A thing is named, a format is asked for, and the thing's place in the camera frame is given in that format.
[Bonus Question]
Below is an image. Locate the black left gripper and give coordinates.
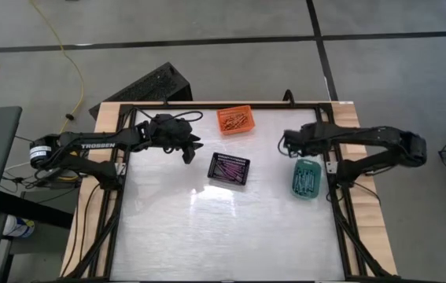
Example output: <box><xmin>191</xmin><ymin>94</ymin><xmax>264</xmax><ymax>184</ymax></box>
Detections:
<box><xmin>135</xmin><ymin>114</ymin><xmax>205</xmax><ymax>165</ymax></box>

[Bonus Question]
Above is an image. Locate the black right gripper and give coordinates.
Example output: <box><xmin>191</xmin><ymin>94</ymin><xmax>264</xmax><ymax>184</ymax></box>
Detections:
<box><xmin>283</xmin><ymin>122</ymin><xmax>336</xmax><ymax>158</ymax></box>

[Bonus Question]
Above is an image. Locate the orange slotted plastic basket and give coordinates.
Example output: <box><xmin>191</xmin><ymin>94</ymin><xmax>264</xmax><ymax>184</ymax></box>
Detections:
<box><xmin>216</xmin><ymin>105</ymin><xmax>256</xmax><ymax>136</ymax></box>

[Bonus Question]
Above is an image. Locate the black slotted plastic basket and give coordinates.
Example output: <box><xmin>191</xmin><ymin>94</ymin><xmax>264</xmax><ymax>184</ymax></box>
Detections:
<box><xmin>207</xmin><ymin>152</ymin><xmax>251</xmax><ymax>186</ymax></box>

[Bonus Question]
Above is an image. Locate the black table clamp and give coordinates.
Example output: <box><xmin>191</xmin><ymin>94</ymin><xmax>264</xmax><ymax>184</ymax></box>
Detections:
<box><xmin>282</xmin><ymin>89</ymin><xmax>297</xmax><ymax>107</ymax></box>

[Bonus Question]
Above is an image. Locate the teal plastic bin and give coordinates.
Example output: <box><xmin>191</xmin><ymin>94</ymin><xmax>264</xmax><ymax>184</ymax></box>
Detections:
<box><xmin>290</xmin><ymin>158</ymin><xmax>323</xmax><ymax>200</ymax></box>

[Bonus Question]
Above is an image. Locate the black perforated box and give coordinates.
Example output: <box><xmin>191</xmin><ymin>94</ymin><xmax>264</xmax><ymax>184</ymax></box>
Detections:
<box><xmin>88</xmin><ymin>61</ymin><xmax>194</xmax><ymax>120</ymax></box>

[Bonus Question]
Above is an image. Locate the white bucket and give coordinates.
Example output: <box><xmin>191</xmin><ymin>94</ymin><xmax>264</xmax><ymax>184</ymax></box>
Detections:
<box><xmin>2</xmin><ymin>215</ymin><xmax>36</xmax><ymax>239</ymax></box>

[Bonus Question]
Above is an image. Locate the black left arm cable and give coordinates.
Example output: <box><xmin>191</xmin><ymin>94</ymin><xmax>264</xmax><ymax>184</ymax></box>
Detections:
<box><xmin>131</xmin><ymin>105</ymin><xmax>205</xmax><ymax>127</ymax></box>

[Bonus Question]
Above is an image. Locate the black metal table frame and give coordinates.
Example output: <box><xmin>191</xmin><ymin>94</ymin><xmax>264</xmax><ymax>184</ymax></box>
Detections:
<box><xmin>59</xmin><ymin>101</ymin><xmax>400</xmax><ymax>283</ymax></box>

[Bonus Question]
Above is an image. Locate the yellow cable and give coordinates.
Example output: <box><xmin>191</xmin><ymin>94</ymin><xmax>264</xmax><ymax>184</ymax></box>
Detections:
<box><xmin>28</xmin><ymin>0</ymin><xmax>86</xmax><ymax>134</ymax></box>

